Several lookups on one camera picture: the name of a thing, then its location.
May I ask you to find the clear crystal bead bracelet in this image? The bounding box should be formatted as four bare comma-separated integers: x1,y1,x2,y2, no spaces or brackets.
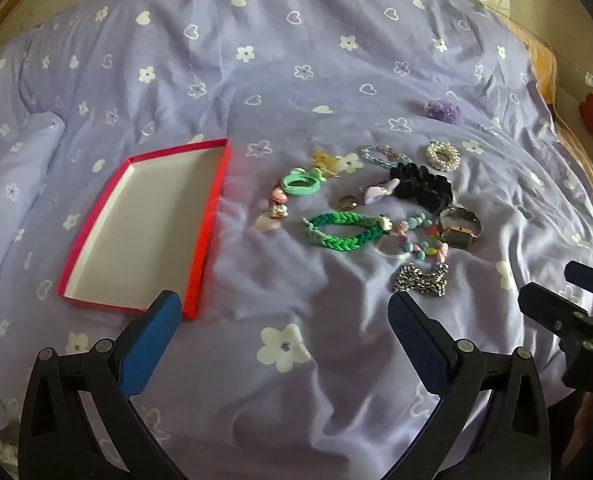
361,144,412,168

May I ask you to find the silver sequin bow clip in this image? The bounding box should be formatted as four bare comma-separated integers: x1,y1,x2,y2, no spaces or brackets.
392,262,451,298

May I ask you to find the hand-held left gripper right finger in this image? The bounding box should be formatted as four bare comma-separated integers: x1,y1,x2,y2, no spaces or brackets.
387,291,552,480

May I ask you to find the green braided bracelet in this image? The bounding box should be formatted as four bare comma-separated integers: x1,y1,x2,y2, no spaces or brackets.
303,211,394,255

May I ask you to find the black scrunchie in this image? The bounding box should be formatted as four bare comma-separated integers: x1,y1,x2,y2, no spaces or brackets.
389,162,454,211

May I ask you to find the white bangle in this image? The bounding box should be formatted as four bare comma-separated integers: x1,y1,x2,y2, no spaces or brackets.
376,237,412,261

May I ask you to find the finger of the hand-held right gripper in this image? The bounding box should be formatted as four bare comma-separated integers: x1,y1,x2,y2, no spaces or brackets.
519,282,589,331
565,260,593,302

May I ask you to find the white pearl scrunchie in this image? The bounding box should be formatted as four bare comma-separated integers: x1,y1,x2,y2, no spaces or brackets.
425,141,462,172

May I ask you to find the gold wrist watch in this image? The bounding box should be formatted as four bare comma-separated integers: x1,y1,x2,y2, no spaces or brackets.
437,205,483,251

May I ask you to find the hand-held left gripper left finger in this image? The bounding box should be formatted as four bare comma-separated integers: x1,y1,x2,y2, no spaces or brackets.
18,290,197,480

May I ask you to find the pink charm hair clip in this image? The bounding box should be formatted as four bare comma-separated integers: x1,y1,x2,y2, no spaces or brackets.
256,187,290,233

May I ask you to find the red cardboard box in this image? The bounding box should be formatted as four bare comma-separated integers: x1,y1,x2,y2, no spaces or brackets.
58,138,233,321

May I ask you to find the purple flower print bedsheet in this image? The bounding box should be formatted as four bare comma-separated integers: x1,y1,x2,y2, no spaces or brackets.
0,0,593,480

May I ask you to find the purple flower hair tie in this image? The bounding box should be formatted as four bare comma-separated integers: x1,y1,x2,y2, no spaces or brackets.
423,100,466,125

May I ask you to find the light green hair tie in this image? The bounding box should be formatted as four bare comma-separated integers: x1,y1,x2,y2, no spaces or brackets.
281,166,327,196

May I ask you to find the colourful bead bracelet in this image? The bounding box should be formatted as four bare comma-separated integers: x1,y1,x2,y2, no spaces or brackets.
396,214,449,263

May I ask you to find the yellow hair clip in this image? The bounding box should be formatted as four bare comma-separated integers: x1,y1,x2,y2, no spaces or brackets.
310,149,342,178

